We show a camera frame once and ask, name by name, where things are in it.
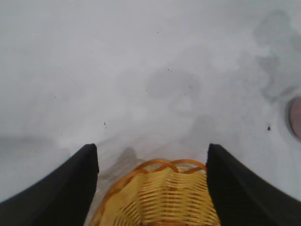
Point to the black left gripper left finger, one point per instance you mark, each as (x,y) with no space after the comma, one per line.
(54,195)

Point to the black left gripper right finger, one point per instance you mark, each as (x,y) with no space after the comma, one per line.
(244,197)

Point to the yellow woven wicker basket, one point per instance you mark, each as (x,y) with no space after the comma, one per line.
(164,197)

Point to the pink peach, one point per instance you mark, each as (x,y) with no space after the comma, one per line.
(296,117)

